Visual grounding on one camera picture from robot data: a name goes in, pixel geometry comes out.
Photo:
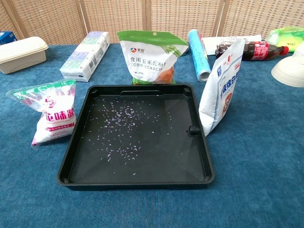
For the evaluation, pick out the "pink white salt bag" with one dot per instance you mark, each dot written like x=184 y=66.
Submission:
x=57 y=118

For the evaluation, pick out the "green white corn starch bag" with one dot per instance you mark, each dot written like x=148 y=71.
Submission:
x=147 y=61

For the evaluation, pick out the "black square plastic tray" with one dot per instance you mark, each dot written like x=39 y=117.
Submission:
x=142 y=166

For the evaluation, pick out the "white sugar bag blue print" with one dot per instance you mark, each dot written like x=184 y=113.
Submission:
x=221 y=95

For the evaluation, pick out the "blue cling film roll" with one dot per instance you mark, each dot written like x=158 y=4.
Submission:
x=199 y=54

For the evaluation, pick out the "long white tissue pack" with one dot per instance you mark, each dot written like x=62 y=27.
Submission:
x=88 y=54

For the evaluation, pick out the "flat white package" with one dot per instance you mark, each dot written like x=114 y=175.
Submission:
x=213 y=44

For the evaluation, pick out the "woven wicker folding screen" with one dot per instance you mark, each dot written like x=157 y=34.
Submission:
x=118 y=14

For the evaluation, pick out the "blue table cloth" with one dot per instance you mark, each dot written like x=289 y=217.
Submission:
x=249 y=178

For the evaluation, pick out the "cola bottle red label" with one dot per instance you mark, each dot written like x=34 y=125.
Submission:
x=259 y=51

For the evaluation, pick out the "white bowl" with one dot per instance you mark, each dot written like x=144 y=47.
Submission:
x=288 y=70

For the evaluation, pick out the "beige lidded food container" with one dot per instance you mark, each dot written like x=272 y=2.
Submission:
x=21 y=54

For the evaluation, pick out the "green plastic wrapped pack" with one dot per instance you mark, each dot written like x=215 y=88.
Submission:
x=285 y=38

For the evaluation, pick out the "white paper cup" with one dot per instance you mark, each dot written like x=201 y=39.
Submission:
x=299 y=51

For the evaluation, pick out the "blue cardboard box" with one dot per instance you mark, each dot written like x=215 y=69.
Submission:
x=7 y=37

